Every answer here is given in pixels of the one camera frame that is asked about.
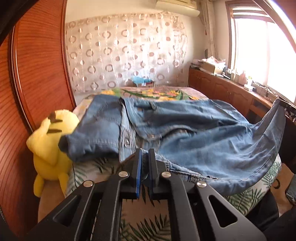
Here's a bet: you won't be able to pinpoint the blue denim jeans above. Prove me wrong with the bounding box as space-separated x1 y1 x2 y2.
59 95 285 196

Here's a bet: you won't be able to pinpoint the leaf-pattern bed sheet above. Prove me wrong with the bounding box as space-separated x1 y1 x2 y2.
66 156 281 240

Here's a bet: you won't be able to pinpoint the floral bed blanket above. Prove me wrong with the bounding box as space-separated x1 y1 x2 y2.
75 86 208 110

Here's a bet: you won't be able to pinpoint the yellow plush toy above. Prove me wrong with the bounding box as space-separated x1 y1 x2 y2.
26 109 79 197

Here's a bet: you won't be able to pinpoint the cardboard box with blue cloth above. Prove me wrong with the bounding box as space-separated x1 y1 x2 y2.
132 76 154 87

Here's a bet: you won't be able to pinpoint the long wooden sideboard cabinet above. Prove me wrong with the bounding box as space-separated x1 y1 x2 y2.
188 67 272 123

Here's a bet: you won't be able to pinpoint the cardboard box on sideboard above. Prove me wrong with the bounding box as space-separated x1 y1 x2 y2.
199 56 226 75

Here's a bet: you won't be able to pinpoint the sheer circle-pattern curtain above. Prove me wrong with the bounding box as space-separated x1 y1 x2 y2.
65 13 188 93

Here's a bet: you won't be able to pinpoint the wooden slatted wardrobe door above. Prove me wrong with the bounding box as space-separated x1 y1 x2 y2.
1 1 75 237

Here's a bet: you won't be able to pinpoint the wooden framed window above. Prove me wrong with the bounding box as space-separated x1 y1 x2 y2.
225 1 295 102

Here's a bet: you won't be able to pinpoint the white wall air conditioner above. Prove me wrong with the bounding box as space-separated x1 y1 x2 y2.
156 0 200 17

